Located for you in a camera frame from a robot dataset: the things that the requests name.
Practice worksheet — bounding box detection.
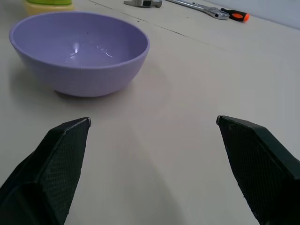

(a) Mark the silver adjustable wrench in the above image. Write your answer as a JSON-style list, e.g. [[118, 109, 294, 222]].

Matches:
[[166, 0, 229, 21]]

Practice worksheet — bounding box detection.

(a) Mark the grey metal tool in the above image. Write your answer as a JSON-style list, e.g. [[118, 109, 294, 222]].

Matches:
[[123, 0, 163, 9]]

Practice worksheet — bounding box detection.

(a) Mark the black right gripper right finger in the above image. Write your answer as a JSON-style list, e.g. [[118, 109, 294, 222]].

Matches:
[[216, 115, 300, 225]]

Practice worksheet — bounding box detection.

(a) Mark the orange black handled screwdriver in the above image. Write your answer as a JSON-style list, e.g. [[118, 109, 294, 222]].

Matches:
[[220, 7, 250, 23]]

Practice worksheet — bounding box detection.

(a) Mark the purple plastic bowl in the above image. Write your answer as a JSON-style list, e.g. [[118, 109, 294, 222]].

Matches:
[[9, 11, 150, 98]]

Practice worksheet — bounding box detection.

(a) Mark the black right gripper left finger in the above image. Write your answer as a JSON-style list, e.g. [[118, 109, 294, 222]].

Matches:
[[0, 117, 92, 225]]

